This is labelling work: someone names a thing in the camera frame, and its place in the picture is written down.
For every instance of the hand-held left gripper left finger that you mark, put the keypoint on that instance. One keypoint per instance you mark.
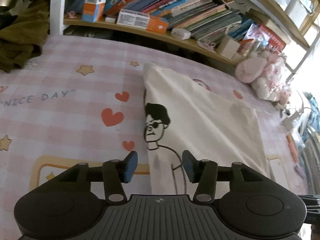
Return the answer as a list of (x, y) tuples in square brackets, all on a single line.
[(131, 166)]

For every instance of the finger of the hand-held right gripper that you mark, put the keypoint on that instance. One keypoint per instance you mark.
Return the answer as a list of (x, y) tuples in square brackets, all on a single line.
[(312, 208)]

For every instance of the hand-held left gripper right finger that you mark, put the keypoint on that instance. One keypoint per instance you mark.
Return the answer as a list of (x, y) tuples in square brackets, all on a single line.
[(188, 166)]

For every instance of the beige T-shirt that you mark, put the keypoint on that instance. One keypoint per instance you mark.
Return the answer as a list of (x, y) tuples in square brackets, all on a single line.
[(212, 120)]

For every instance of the orange highlighter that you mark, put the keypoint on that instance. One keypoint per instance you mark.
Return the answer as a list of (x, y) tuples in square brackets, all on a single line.
[(292, 147)]

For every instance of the pink printed desk mat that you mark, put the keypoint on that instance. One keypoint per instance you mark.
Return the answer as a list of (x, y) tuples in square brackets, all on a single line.
[(75, 120)]

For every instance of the white pink plush rabbit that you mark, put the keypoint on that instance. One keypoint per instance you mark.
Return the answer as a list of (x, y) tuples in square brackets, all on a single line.
[(262, 77)]

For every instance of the pink scissors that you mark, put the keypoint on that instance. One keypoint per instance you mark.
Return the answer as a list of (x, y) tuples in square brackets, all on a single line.
[(207, 46)]

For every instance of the small cardboard box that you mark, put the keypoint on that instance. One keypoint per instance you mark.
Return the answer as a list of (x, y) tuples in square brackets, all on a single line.
[(228, 47)]

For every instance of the small white box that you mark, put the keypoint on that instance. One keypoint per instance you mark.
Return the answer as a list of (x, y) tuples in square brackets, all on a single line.
[(181, 33)]

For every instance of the flat orange white box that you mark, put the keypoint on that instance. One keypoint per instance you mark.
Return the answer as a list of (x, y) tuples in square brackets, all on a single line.
[(142, 21)]

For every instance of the thick red book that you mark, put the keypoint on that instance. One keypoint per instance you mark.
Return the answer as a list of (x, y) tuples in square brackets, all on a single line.
[(272, 37)]

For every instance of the row of books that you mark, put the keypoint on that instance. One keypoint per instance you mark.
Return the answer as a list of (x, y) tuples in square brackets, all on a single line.
[(180, 5)]

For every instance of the pink hair clip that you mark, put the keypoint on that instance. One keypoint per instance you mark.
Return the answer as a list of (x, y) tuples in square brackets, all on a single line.
[(70, 15)]

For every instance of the olive green jacket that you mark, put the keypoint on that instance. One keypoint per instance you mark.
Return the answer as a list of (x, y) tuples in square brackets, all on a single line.
[(22, 42)]

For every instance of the tall orange white box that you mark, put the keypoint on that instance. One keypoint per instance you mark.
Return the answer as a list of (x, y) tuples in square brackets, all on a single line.
[(93, 2)]

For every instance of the gold tin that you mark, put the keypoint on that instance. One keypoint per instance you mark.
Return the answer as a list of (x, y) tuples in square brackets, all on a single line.
[(7, 0)]

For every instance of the white bookshelf frame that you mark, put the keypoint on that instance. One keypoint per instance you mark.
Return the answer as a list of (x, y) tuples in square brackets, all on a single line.
[(57, 10)]

